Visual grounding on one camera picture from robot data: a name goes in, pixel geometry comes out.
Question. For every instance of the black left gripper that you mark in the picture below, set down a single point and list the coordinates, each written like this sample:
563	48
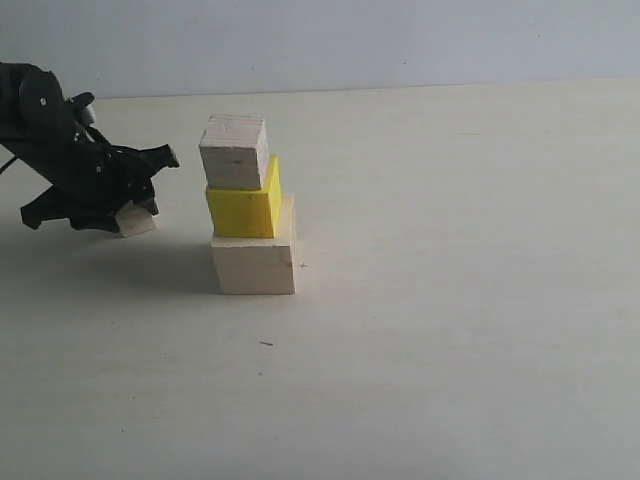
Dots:
90	178

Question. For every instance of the small wooden cube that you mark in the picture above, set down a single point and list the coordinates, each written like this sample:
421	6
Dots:
134	220

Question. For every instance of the medium wooden cube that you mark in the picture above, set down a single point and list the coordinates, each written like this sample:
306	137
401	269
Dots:
234	152

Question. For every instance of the yellow cube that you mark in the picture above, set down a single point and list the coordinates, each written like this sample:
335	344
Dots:
248	213

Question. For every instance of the large wooden cube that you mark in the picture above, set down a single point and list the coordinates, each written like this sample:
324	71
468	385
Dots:
259	266

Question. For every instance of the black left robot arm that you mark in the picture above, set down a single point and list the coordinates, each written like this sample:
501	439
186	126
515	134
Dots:
33	99

